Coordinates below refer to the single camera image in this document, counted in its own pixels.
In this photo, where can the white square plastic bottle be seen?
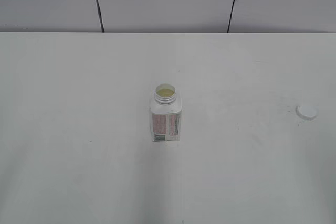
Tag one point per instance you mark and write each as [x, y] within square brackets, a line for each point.
[165, 113]

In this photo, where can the white round bottle cap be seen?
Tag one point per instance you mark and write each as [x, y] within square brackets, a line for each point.
[306, 112]

